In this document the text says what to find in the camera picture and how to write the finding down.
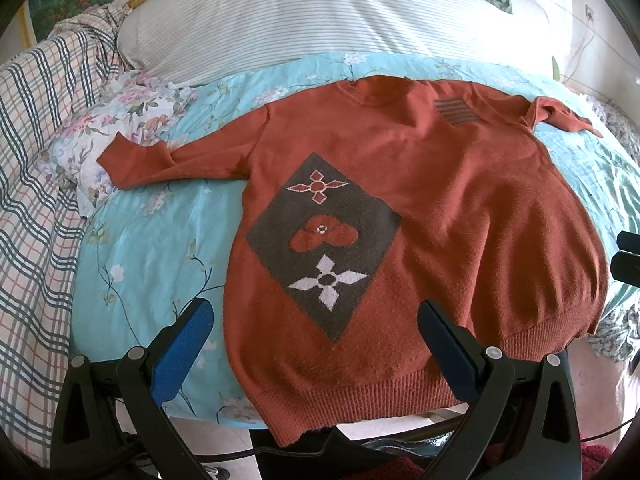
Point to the pink floral pillowcase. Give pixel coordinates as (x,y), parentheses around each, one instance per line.
(137,106)

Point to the plaid checked blanket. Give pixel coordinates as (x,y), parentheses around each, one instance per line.
(41,228)

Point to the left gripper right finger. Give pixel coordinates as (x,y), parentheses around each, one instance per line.
(520,422)

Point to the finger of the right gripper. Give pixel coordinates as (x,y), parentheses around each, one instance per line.
(625,267)
(628,242)

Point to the light blue floral bedsheet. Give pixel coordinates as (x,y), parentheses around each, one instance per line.
(152,249)

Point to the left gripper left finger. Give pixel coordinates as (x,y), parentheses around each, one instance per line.
(110,416)

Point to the white striped duvet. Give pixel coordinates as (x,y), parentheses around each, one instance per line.
(198,41)

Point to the rust orange knit sweater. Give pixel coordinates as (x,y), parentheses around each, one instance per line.
(363,199)

